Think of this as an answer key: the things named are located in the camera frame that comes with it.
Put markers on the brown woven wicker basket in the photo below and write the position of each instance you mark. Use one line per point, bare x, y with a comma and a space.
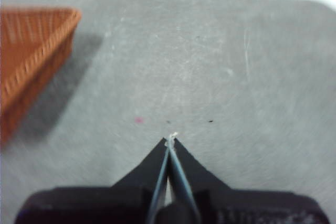
29, 58

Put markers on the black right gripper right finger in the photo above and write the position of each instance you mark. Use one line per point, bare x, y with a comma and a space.
189, 171

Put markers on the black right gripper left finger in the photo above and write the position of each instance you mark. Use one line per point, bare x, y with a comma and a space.
147, 171

